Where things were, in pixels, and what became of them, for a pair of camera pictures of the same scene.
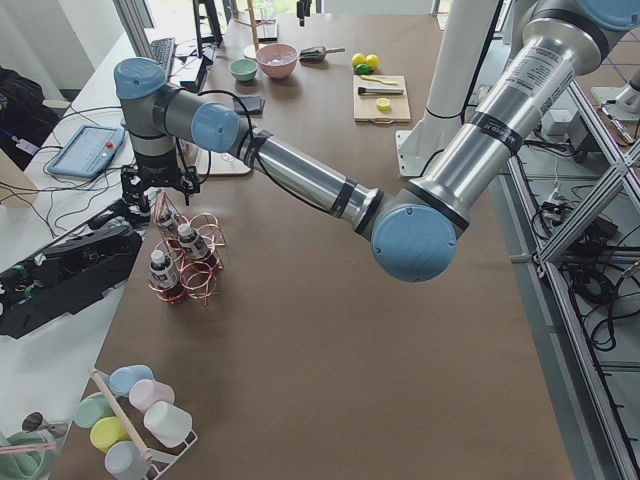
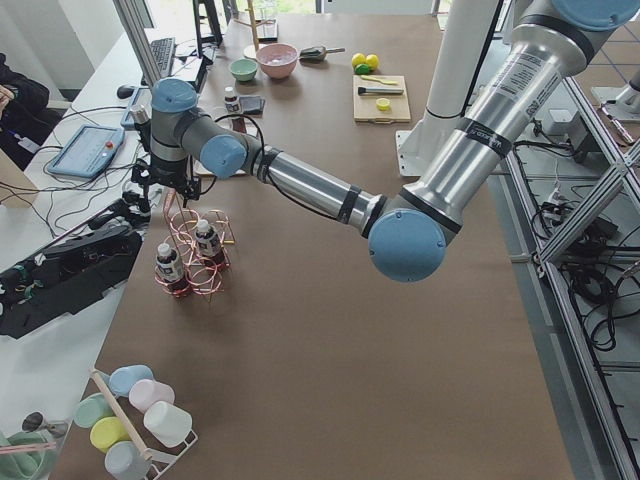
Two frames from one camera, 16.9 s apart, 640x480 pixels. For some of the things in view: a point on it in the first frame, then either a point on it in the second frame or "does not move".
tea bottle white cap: [192, 242] -> [232, 107]
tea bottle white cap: [165, 218] -> [208, 240]
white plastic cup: [168, 424] does not move
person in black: [25, 119] does not move
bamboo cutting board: [380, 99] does not move
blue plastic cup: [120, 379] does not move
